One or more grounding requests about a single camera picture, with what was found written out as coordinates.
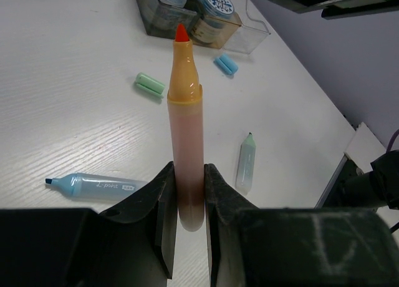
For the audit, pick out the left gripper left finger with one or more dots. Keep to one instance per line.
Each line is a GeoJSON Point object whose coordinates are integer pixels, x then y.
{"type": "Point", "coordinates": [138, 248]}

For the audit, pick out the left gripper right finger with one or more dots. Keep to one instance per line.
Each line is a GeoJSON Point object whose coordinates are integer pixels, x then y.
{"type": "Point", "coordinates": [222, 205]}

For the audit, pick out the blue pencil-shaped case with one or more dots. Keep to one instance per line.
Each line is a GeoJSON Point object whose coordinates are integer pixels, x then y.
{"type": "Point", "coordinates": [83, 186]}

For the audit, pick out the orange pencil-shaped case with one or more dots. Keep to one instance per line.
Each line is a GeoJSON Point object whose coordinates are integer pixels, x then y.
{"type": "Point", "coordinates": [185, 110]}

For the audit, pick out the green eraser cap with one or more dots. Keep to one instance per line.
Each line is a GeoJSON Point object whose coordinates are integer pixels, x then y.
{"type": "Point", "coordinates": [150, 85]}

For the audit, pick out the small blue eraser cap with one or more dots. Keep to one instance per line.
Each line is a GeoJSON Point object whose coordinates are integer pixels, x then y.
{"type": "Point", "coordinates": [226, 64]}

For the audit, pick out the clear plastic bin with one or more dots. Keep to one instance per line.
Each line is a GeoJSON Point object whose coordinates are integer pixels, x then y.
{"type": "Point", "coordinates": [252, 30]}

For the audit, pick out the dark grey plastic bin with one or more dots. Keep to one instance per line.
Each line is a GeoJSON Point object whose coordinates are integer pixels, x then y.
{"type": "Point", "coordinates": [162, 17]}

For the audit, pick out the teal pencil-shaped case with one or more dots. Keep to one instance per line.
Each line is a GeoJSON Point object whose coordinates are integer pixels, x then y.
{"type": "Point", "coordinates": [244, 174]}

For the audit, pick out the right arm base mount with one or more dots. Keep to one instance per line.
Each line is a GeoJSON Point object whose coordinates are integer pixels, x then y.
{"type": "Point", "coordinates": [374, 189]}

